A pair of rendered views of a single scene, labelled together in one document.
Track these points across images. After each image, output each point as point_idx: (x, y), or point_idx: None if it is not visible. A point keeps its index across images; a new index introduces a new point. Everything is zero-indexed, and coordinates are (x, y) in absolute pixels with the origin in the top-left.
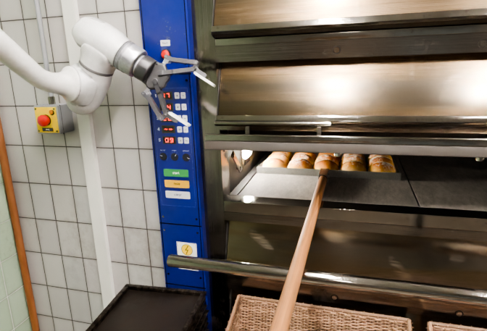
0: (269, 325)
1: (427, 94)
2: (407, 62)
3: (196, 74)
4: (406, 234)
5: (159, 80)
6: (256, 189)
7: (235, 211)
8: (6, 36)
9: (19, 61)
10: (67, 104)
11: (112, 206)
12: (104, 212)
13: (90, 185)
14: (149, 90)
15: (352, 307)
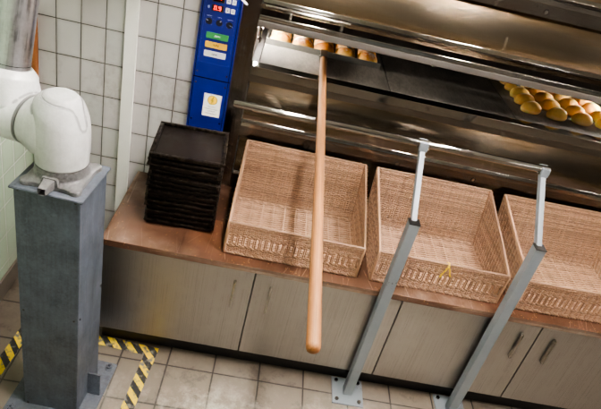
0: (268, 163)
1: (415, 16)
2: None
3: None
4: (378, 108)
5: None
6: (272, 59)
7: (258, 74)
8: None
9: None
10: None
11: (146, 55)
12: (136, 58)
13: (129, 32)
14: None
15: (328, 156)
